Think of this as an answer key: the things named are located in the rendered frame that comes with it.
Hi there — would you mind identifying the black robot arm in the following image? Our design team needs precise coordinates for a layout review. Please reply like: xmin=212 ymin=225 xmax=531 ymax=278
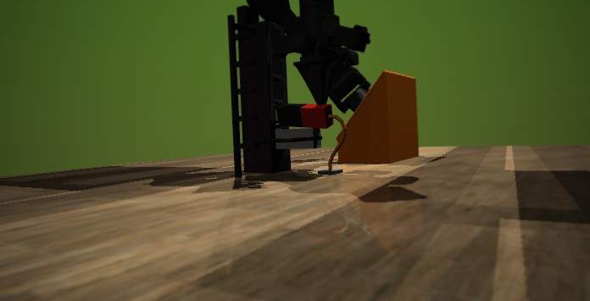
xmin=246 ymin=0 xmax=370 ymax=114

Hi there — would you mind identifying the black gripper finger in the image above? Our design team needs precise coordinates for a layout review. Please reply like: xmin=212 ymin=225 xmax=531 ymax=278
xmin=324 ymin=61 xmax=345 ymax=104
xmin=293 ymin=58 xmax=332 ymax=105

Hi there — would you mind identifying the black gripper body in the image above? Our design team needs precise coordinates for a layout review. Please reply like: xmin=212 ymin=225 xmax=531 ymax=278
xmin=272 ymin=6 xmax=359 ymax=67

